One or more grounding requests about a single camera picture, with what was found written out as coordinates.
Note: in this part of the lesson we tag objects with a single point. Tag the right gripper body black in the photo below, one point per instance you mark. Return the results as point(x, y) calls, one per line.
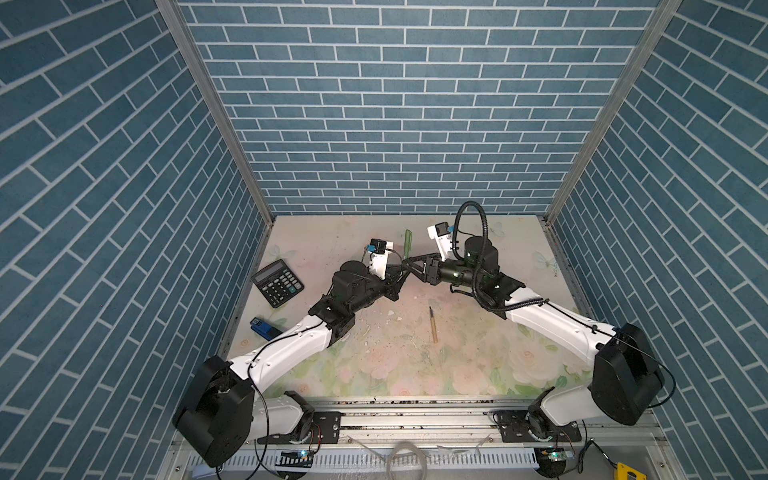
point(444, 272)

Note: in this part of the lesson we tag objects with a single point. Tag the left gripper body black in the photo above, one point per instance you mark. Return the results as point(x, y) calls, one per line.
point(386, 287)

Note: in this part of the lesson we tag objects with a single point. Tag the dark green capped pen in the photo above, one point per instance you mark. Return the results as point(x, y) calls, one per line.
point(407, 243)

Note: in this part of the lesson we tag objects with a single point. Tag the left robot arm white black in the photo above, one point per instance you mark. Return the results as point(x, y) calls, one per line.
point(224, 405)

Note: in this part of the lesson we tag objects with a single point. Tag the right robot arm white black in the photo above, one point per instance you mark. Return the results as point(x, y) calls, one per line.
point(626, 376)

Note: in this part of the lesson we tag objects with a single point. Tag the tan pen middle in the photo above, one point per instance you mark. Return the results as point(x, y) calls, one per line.
point(433, 326)

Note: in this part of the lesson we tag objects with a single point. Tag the black desk calculator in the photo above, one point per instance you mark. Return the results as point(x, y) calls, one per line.
point(277, 283)

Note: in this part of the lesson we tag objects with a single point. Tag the blue stapler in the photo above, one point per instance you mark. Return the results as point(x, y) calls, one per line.
point(264, 329)

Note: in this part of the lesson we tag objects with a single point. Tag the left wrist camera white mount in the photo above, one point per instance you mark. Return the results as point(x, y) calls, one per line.
point(379, 251)

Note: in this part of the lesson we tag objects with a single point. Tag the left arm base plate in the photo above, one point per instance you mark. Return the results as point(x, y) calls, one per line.
point(323, 427)

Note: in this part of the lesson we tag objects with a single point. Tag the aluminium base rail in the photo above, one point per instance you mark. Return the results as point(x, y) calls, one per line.
point(431, 438)

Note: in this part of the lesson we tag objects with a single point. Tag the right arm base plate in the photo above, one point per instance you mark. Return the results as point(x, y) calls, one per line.
point(521, 426)

